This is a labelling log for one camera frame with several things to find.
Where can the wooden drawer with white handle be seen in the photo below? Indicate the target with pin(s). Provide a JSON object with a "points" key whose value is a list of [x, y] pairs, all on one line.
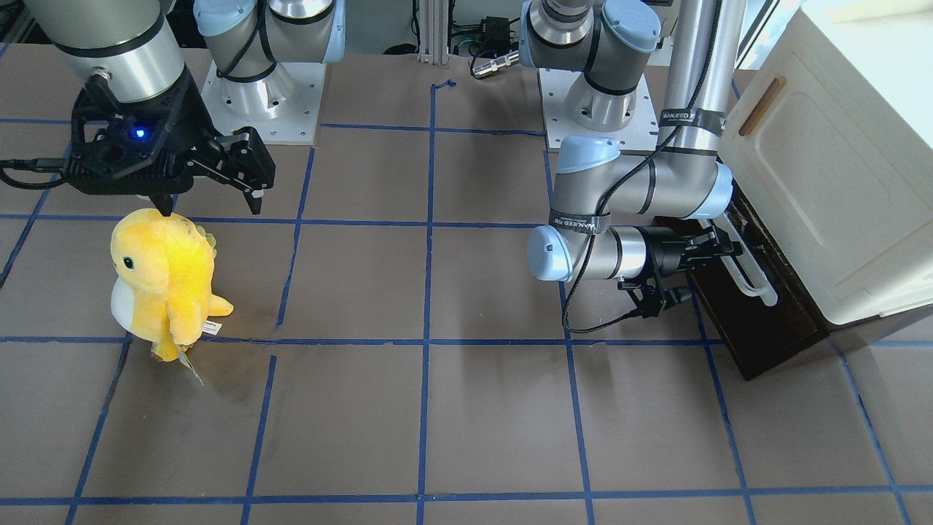
{"points": [[745, 271]]}

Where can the aluminium frame post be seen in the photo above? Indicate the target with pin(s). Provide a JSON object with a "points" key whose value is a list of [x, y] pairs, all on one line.
{"points": [[433, 23]]}

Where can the cream plastic storage box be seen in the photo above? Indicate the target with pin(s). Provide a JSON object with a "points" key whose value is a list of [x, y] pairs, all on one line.
{"points": [[831, 143]]}

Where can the yellow plush dinosaur toy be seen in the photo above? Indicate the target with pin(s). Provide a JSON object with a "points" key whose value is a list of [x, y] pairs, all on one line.
{"points": [[163, 293]]}

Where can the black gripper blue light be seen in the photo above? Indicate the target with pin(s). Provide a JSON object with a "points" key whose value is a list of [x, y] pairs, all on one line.
{"points": [[200, 124]]}

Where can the dark brown wooden cabinet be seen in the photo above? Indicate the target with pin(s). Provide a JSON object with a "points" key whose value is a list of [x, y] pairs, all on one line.
{"points": [[761, 337]]}

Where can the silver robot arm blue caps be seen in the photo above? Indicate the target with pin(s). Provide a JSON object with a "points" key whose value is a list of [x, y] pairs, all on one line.
{"points": [[676, 174]]}

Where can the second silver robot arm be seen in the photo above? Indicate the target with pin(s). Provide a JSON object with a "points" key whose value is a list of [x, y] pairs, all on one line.
{"points": [[133, 45]]}

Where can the square metal base plate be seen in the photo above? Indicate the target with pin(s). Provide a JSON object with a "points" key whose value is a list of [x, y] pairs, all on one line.
{"points": [[571, 106]]}

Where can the black gripper robot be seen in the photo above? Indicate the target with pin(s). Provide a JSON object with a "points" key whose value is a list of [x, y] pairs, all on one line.
{"points": [[662, 251]]}

